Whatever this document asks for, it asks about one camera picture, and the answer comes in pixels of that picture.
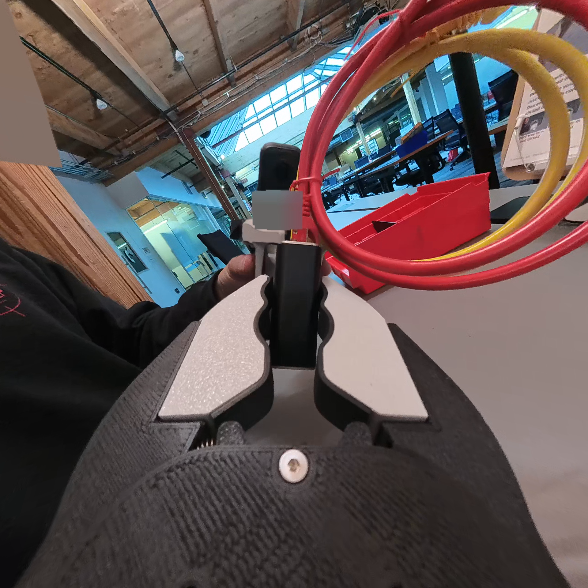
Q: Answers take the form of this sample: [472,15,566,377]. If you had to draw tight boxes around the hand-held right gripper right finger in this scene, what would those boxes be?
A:
[314,279,430,429]

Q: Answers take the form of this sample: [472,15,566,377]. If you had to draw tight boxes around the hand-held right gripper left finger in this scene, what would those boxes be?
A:
[156,274,275,429]

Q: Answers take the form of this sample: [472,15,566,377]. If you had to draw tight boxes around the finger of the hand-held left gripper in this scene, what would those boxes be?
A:
[241,220,289,277]

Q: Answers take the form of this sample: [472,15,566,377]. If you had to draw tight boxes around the red ethernet cable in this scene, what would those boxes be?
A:
[289,0,588,291]

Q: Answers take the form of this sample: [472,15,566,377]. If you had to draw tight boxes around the black port adapter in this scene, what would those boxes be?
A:
[270,240,323,371]

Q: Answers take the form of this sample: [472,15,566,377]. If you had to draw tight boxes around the yellow ethernet cable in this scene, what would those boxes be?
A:
[358,7,588,262]

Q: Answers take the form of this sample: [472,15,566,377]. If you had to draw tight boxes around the person's left forearm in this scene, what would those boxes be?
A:
[117,275,222,373]

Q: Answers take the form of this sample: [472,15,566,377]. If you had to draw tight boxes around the person's left hand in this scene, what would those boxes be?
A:
[215,254,257,302]

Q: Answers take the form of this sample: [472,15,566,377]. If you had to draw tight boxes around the black office chair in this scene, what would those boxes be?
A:
[197,229,252,266]

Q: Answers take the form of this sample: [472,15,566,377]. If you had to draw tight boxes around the white desk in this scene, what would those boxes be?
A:
[322,193,416,230]

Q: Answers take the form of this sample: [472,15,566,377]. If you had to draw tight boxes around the blue storage bin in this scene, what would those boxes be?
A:
[396,130,429,158]

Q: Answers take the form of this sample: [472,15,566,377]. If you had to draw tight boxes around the wood-top office desk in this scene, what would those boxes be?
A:
[342,131,455,194]

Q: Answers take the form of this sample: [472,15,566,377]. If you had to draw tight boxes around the red plastic bin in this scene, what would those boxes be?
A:
[326,172,492,295]

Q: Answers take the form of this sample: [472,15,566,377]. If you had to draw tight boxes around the person's black sweatshirt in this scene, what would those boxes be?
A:
[0,238,143,588]

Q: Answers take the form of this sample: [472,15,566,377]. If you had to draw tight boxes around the black pole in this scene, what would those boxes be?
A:
[448,51,501,190]

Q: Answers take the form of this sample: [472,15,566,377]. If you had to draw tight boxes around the black flat pad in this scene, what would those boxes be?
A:
[488,196,536,226]

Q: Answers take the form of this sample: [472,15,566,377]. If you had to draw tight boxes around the printed instruction sheet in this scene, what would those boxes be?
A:
[500,7,588,183]

